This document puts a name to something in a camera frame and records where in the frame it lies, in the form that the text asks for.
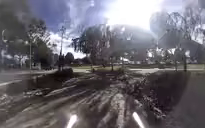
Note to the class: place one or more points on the broad dark tree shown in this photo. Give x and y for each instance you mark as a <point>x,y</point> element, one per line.
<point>90,43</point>

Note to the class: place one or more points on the dark mulch ground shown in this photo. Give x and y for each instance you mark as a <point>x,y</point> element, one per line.
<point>100,96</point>

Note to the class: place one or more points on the pale concrete cross path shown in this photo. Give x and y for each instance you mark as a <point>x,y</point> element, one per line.
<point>143,70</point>

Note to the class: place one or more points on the pole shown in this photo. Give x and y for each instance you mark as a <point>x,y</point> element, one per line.
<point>61,50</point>

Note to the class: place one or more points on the robot's own part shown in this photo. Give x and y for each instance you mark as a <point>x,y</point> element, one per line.
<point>71,120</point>
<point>138,120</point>

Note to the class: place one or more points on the tall dark tree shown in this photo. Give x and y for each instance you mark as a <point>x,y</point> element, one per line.
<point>38,33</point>

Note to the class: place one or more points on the group of bare trees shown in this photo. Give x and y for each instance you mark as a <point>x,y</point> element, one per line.
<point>176,36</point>

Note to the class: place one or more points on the green grass field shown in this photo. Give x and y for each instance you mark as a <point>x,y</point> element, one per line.
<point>190,66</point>

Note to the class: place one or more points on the grey asphalt road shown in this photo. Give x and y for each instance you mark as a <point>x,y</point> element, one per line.
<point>10,77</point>

